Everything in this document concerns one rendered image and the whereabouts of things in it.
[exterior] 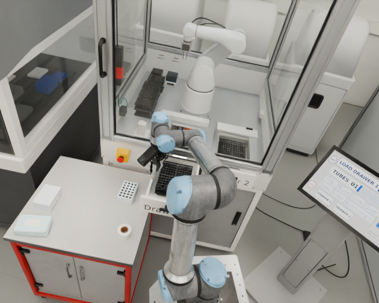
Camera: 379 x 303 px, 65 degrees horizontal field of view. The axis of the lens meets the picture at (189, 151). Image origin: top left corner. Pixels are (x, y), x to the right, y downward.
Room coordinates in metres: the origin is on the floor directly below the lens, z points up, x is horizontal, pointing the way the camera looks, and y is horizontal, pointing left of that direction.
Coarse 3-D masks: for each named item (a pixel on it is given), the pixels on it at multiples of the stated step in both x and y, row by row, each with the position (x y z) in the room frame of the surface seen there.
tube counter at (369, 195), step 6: (354, 180) 1.15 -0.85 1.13; (354, 186) 1.12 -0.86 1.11; (360, 186) 1.12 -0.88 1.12; (360, 192) 1.10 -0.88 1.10; (366, 192) 1.09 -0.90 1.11; (372, 192) 1.09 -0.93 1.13; (366, 198) 1.07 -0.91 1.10; (372, 198) 1.06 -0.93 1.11; (378, 198) 1.06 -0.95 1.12; (378, 204) 1.04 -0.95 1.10
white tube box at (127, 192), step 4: (124, 184) 1.09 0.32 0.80; (128, 184) 1.10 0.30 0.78; (132, 184) 1.10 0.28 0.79; (136, 184) 1.10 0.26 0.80; (120, 188) 1.05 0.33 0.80; (124, 188) 1.06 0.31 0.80; (128, 188) 1.06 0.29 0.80; (132, 188) 1.07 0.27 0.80; (136, 188) 1.07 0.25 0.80; (120, 192) 1.03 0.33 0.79; (124, 192) 1.03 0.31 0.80; (128, 192) 1.03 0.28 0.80; (132, 192) 1.05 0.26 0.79; (136, 192) 1.07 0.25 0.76; (120, 196) 1.00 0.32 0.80; (124, 196) 1.01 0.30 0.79; (128, 196) 1.01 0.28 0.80; (132, 196) 1.02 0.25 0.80; (120, 200) 0.99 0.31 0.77; (124, 200) 0.99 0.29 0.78; (128, 200) 0.99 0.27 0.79; (132, 200) 1.01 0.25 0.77
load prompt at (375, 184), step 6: (342, 162) 1.23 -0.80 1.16; (348, 162) 1.23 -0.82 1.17; (342, 168) 1.21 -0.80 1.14; (348, 168) 1.20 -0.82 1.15; (354, 168) 1.20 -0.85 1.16; (354, 174) 1.17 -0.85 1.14; (360, 174) 1.17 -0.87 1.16; (366, 174) 1.16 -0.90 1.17; (360, 180) 1.14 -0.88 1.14; (366, 180) 1.14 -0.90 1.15; (372, 180) 1.13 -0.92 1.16; (372, 186) 1.11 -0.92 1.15; (378, 186) 1.10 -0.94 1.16; (378, 192) 1.08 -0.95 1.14
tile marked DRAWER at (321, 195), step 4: (316, 192) 1.13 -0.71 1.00; (320, 192) 1.13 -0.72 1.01; (324, 192) 1.13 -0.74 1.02; (316, 196) 1.12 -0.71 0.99; (320, 196) 1.12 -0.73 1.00; (324, 196) 1.11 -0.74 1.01; (328, 196) 1.11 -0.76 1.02; (324, 200) 1.09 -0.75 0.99; (328, 200) 1.09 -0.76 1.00; (332, 200) 1.09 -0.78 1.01; (328, 204) 1.07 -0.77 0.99
